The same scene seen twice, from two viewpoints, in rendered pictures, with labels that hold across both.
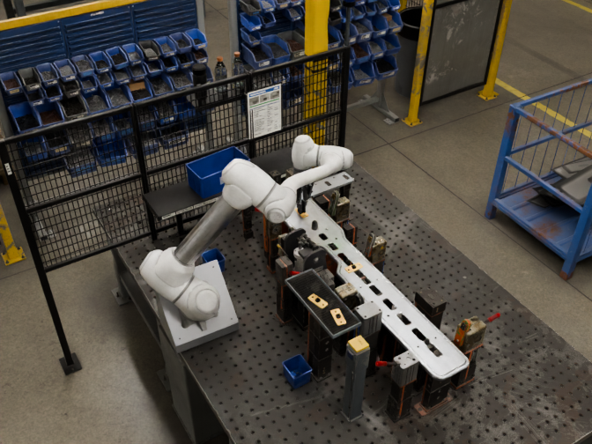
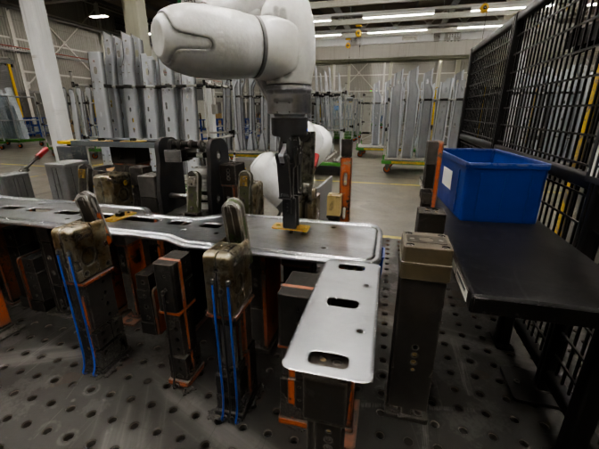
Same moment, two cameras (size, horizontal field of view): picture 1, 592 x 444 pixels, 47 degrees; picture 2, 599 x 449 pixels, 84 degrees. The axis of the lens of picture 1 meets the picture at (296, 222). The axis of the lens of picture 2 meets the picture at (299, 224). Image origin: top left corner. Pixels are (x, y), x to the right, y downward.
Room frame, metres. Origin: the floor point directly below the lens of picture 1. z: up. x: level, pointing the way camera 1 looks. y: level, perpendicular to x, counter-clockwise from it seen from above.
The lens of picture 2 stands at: (3.27, -0.51, 1.26)
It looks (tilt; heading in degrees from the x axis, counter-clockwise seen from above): 19 degrees down; 136
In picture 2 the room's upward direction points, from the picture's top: straight up
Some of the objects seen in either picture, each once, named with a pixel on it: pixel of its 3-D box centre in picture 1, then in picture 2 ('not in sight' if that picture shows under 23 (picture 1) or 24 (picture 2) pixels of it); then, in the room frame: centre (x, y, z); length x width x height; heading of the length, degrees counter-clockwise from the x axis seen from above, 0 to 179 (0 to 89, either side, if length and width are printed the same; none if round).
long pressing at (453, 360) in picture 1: (357, 270); (111, 218); (2.33, -0.29, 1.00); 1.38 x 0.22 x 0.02; 32
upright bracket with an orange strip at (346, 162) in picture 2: (265, 221); (342, 233); (2.75, 0.16, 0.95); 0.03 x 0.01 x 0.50; 32
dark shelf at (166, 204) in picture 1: (227, 181); (479, 215); (3.01, 0.37, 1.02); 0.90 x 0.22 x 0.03; 122
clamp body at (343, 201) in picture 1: (339, 226); (232, 330); (2.80, -0.23, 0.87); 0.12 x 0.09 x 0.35; 122
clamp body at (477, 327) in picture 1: (465, 352); not in sight; (1.95, -0.74, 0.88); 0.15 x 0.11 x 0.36; 122
